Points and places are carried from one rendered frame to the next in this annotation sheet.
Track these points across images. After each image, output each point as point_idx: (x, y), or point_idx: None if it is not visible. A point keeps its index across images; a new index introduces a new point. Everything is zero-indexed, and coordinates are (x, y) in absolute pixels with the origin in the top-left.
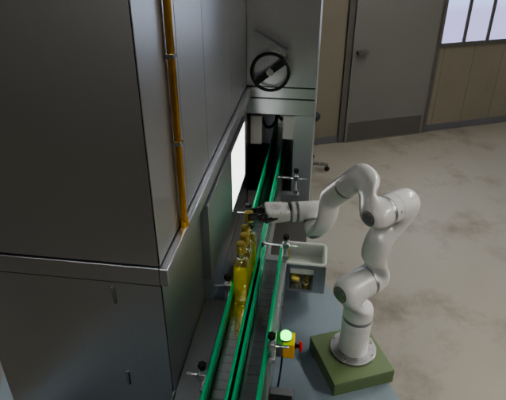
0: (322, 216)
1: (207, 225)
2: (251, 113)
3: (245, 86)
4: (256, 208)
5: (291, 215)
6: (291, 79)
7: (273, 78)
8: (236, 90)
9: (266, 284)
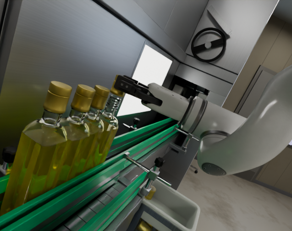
0: (261, 119)
1: (17, 12)
2: (178, 75)
3: (183, 48)
4: (138, 83)
5: (187, 112)
6: (221, 59)
7: (207, 54)
8: (178, 24)
9: (89, 214)
